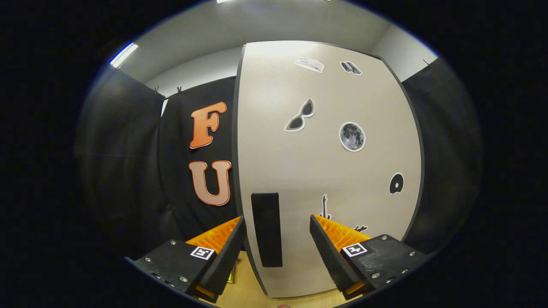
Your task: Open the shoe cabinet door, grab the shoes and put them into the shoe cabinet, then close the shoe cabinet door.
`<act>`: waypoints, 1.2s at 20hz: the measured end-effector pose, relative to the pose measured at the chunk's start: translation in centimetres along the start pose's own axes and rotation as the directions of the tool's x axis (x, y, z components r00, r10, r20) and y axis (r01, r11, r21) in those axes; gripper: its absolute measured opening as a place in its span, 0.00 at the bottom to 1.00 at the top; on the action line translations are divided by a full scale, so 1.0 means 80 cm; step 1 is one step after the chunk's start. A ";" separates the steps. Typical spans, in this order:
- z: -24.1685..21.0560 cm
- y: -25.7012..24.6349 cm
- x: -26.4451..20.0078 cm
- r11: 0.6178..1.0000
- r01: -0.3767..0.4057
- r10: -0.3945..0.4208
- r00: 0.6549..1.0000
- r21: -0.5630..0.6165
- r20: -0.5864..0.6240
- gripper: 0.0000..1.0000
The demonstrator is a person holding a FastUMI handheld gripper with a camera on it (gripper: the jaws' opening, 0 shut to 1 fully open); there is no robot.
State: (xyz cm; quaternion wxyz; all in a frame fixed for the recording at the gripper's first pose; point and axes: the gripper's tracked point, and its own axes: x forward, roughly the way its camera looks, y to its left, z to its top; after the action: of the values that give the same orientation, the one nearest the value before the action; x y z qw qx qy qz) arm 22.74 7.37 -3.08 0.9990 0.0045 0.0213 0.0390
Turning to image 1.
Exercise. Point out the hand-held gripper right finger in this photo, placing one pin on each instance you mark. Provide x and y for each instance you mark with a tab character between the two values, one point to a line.
329	256

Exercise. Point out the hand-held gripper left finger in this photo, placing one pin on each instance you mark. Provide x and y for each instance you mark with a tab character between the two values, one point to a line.
227	261

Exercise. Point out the dark grey shoe cabinet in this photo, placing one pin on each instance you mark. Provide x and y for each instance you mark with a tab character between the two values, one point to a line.
234	149

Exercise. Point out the narrow ceiling light strip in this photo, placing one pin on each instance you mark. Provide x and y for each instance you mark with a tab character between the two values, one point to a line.
123	54

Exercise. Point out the yellow book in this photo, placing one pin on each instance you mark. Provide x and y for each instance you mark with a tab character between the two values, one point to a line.
231	277

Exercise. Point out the black backdrop cloth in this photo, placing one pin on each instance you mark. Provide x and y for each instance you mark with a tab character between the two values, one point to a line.
128	171

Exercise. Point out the large ceiling light panel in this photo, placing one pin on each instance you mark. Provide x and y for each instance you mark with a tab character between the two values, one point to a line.
223	1

